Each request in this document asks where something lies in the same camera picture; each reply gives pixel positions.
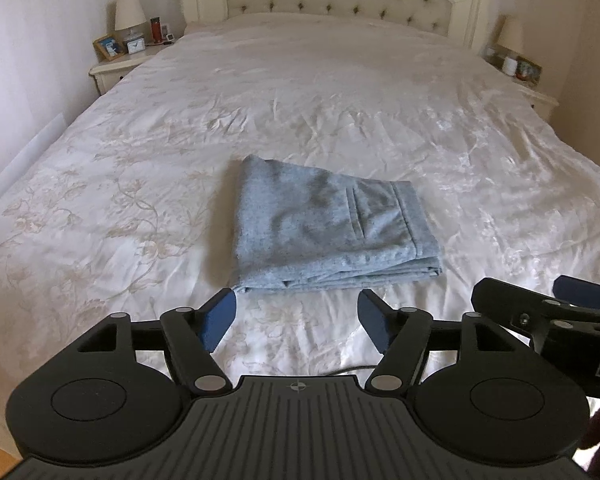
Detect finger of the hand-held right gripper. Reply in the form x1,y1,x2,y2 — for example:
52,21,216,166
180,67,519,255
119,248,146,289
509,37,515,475
470,277,600,344
553,275,600,311

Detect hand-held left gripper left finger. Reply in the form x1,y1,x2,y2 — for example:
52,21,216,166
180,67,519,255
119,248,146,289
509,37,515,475
76,288,238,395

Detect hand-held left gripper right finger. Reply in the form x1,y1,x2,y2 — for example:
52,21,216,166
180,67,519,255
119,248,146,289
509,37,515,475
357,288,524,392

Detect grey speckled pants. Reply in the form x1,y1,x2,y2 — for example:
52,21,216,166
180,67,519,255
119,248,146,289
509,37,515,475
228,154,444,295

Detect cream nightstand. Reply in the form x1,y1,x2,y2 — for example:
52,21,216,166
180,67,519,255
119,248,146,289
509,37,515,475
482,52,561,123
89,35,182,97

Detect white floral bedspread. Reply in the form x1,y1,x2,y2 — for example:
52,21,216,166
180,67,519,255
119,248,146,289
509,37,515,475
0,17,600,411

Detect white table lamp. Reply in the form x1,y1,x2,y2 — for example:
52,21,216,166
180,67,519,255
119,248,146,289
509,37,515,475
495,16,526,59
113,0,147,53

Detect black cable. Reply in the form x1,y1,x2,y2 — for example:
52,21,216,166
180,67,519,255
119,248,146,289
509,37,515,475
324,366,377,377

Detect wooden picture frame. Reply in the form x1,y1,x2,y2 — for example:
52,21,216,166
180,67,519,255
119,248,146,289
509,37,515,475
93,34,121,62
517,57,544,84

